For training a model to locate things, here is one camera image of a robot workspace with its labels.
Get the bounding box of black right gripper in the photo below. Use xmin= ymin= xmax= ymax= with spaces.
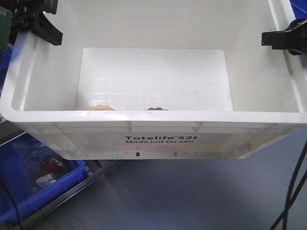
xmin=261 ymin=19 xmax=307 ymax=55

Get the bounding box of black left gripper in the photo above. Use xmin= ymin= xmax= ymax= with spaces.
xmin=9 ymin=0 xmax=63 ymax=46

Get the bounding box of pink plush ball toy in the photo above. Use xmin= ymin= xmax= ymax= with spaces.
xmin=87 ymin=104 xmax=115 ymax=111

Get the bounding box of white plastic tote box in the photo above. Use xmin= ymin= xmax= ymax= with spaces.
xmin=0 ymin=0 xmax=307 ymax=160

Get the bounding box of cream plush ball toy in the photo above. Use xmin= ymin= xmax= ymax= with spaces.
xmin=145 ymin=107 xmax=168 ymax=111

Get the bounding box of green circuit board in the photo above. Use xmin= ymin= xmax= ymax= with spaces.
xmin=0 ymin=6 xmax=12 ymax=51

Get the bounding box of blue storage bin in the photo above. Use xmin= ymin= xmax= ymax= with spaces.
xmin=0 ymin=134 xmax=85 ymax=223

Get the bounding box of black cable right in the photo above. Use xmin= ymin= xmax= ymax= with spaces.
xmin=270 ymin=141 xmax=307 ymax=230

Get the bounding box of black cable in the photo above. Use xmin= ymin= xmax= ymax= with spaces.
xmin=0 ymin=178 xmax=22 ymax=230
xmin=270 ymin=141 xmax=307 ymax=230

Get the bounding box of black cable left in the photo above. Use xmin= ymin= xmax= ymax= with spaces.
xmin=0 ymin=178 xmax=22 ymax=230

